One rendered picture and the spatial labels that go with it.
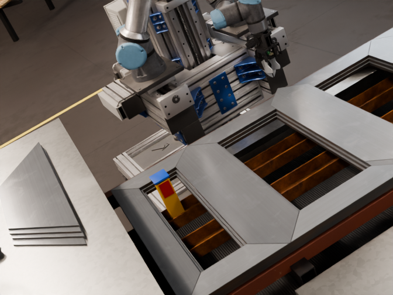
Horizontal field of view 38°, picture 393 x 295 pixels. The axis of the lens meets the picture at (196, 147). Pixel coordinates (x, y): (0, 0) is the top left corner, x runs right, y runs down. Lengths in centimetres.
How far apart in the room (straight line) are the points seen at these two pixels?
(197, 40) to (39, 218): 118
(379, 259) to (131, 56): 116
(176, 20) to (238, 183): 91
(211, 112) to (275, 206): 91
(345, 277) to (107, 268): 63
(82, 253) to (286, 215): 59
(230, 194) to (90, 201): 44
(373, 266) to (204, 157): 77
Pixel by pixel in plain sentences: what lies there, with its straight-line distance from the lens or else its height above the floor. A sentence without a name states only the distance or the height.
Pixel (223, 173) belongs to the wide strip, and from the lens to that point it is 195.
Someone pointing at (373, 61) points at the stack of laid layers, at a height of 83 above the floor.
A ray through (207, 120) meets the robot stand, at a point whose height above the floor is 73.
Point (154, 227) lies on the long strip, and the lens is 186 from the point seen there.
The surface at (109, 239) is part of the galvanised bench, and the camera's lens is 156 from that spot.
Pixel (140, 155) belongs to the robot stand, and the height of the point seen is 21.
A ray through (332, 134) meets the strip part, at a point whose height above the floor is 85.
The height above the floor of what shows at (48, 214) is 107.
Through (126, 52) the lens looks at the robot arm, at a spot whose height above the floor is 123.
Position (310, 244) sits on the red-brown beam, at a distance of 165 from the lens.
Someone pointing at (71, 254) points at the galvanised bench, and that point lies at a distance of 159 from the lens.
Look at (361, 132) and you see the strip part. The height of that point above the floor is 85.
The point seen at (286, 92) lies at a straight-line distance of 229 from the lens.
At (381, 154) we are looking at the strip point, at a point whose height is 85.
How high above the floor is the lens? 192
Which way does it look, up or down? 30 degrees down
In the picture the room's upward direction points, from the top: 24 degrees counter-clockwise
